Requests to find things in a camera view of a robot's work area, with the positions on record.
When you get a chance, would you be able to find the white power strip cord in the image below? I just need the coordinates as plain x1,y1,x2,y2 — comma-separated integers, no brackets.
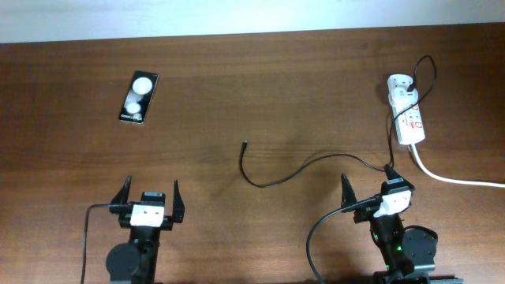
408,143,505,189

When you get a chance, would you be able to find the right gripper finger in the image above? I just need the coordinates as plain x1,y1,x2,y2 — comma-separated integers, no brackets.
384,164,399,180
341,174,357,212

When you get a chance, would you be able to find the white power strip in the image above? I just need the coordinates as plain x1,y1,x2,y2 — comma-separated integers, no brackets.
387,74,425,145

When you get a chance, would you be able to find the black charging cable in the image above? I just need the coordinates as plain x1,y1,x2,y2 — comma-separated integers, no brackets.
239,54,438,189

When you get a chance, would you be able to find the black smartphone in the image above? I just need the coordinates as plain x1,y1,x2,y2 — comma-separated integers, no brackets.
118,70,159,125

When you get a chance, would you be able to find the white USB charger plug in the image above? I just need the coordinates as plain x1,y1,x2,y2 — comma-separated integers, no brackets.
388,87,418,107

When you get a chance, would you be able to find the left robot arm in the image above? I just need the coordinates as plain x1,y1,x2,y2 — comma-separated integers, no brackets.
106,176,185,283

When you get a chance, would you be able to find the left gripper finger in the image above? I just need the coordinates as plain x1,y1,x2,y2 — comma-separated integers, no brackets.
109,176,132,214
172,180,185,223

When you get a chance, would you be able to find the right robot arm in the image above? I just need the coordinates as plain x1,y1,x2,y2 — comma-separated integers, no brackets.
341,165,438,283

